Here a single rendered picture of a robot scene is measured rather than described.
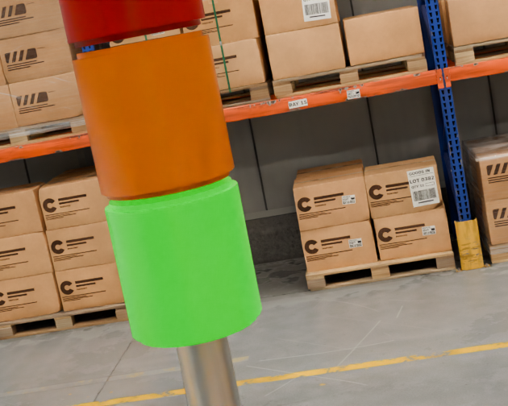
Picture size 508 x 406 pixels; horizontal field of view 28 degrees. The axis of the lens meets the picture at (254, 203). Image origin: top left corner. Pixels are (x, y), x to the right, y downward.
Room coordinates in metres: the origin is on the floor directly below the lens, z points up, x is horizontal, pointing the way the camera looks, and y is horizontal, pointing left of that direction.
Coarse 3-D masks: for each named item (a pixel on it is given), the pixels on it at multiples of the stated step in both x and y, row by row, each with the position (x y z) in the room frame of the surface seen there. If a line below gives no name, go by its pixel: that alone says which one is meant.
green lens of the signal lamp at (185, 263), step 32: (192, 192) 0.35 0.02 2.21; (224, 192) 0.35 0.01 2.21; (128, 224) 0.35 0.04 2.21; (160, 224) 0.34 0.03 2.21; (192, 224) 0.35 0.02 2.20; (224, 224) 0.35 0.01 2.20; (128, 256) 0.35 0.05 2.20; (160, 256) 0.34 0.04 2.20; (192, 256) 0.34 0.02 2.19; (224, 256) 0.35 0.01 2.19; (128, 288) 0.36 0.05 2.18; (160, 288) 0.35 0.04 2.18; (192, 288) 0.34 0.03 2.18; (224, 288) 0.35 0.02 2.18; (256, 288) 0.37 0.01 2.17; (160, 320) 0.35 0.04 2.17; (192, 320) 0.34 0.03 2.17; (224, 320) 0.35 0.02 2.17
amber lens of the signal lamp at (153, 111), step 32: (192, 32) 0.36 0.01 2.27; (96, 64) 0.35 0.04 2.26; (128, 64) 0.34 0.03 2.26; (160, 64) 0.35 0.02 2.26; (192, 64) 0.35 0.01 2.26; (96, 96) 0.35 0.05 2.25; (128, 96) 0.34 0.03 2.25; (160, 96) 0.34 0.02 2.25; (192, 96) 0.35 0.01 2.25; (96, 128) 0.35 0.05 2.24; (128, 128) 0.35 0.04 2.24; (160, 128) 0.34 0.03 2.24; (192, 128) 0.35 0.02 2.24; (224, 128) 0.36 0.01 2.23; (96, 160) 0.36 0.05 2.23; (128, 160) 0.35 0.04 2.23; (160, 160) 0.34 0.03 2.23; (192, 160) 0.35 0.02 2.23; (224, 160) 0.36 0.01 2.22; (128, 192) 0.35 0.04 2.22; (160, 192) 0.35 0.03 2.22
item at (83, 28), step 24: (72, 0) 0.35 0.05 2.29; (96, 0) 0.35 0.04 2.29; (120, 0) 0.34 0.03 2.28; (144, 0) 0.34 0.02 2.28; (168, 0) 0.35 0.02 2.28; (192, 0) 0.36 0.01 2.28; (72, 24) 0.35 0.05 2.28; (96, 24) 0.35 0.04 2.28; (120, 24) 0.34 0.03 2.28; (144, 24) 0.34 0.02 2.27; (168, 24) 0.35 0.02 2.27; (192, 24) 0.36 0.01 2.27
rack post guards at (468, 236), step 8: (456, 224) 7.75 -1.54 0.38; (464, 224) 7.73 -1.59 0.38; (472, 224) 7.72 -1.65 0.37; (456, 232) 7.76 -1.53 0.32; (464, 232) 7.73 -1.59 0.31; (472, 232) 7.72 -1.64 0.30; (464, 240) 7.73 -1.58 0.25; (472, 240) 7.72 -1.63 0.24; (464, 248) 7.73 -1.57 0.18; (472, 248) 7.72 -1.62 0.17; (480, 248) 7.73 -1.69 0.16; (464, 256) 7.73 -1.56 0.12; (472, 256) 7.72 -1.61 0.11; (480, 256) 7.72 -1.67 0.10; (464, 264) 7.73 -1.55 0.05; (472, 264) 7.73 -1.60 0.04; (480, 264) 7.72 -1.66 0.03; (488, 264) 7.73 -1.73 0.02
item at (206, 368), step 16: (192, 352) 0.36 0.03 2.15; (208, 352) 0.36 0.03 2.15; (224, 352) 0.36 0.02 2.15; (192, 368) 0.36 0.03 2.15; (208, 368) 0.36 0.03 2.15; (224, 368) 0.36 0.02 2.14; (192, 384) 0.36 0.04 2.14; (208, 384) 0.36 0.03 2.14; (224, 384) 0.36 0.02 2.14; (192, 400) 0.36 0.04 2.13; (208, 400) 0.36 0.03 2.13; (224, 400) 0.36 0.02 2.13
